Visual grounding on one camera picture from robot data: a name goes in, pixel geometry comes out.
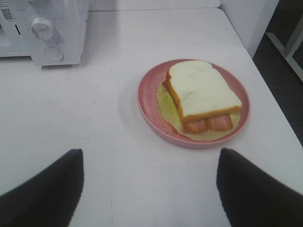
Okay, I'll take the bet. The pink plate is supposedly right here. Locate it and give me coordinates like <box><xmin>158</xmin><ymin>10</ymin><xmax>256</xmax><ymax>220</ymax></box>
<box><xmin>137</xmin><ymin>59</ymin><xmax>251</xmax><ymax>148</ymax></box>

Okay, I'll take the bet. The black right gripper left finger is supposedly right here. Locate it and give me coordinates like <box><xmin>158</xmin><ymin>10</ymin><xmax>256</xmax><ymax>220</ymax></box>
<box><xmin>0</xmin><ymin>149</ymin><xmax>84</xmax><ymax>227</ymax></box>

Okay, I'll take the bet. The white timer knob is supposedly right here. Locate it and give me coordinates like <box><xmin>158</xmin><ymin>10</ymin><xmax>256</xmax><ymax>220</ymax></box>
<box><xmin>31</xmin><ymin>17</ymin><xmax>54</xmax><ymax>41</ymax></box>

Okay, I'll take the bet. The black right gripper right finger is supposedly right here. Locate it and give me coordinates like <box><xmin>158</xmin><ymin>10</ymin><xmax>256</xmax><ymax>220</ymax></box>
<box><xmin>216</xmin><ymin>148</ymin><xmax>303</xmax><ymax>227</ymax></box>

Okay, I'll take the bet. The white table frame leg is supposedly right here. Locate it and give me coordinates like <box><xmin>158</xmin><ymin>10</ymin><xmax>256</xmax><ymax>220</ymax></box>
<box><xmin>265</xmin><ymin>17</ymin><xmax>303</xmax><ymax>81</ymax></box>

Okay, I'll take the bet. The white warning label sticker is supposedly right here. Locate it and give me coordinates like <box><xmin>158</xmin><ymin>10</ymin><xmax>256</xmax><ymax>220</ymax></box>
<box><xmin>0</xmin><ymin>7</ymin><xmax>15</xmax><ymax>33</ymax></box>

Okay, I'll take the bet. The sandwich with white bread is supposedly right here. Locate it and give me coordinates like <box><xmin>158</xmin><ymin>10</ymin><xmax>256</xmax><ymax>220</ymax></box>
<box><xmin>157</xmin><ymin>60</ymin><xmax>242</xmax><ymax>141</ymax></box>

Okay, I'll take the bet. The white microwave oven body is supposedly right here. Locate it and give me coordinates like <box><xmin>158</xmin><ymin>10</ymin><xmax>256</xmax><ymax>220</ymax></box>
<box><xmin>0</xmin><ymin>0</ymin><xmax>89</xmax><ymax>66</ymax></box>

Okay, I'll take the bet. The round white door release button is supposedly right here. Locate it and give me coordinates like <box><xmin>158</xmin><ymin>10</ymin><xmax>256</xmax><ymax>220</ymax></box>
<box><xmin>44</xmin><ymin>47</ymin><xmax>64</xmax><ymax>61</ymax></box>

